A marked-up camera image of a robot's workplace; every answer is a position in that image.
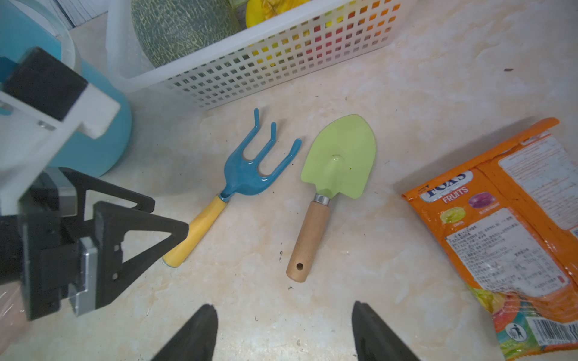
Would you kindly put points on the teal rake yellow handle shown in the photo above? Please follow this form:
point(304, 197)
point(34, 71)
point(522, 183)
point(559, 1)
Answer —
point(242, 176)

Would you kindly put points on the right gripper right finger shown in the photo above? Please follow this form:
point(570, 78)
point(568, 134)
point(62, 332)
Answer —
point(374, 339)

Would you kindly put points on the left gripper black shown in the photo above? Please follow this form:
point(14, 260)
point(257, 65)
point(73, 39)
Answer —
point(115, 236)

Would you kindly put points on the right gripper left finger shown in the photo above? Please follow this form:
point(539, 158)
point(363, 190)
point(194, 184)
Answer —
point(196, 340)

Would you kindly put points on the light blue plastic bucket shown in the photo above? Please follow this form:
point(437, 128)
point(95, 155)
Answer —
point(95, 157)

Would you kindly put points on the white plastic basket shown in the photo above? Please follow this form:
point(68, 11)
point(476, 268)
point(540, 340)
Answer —
point(306, 39)

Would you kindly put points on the yellow bell pepper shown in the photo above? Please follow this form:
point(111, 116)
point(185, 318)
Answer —
point(271, 8)

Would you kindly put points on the orange candy bag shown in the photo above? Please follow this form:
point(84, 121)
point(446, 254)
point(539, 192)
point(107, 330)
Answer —
point(507, 220)

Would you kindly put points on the netted green melon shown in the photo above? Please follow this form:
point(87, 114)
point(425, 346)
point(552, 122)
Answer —
point(170, 30)

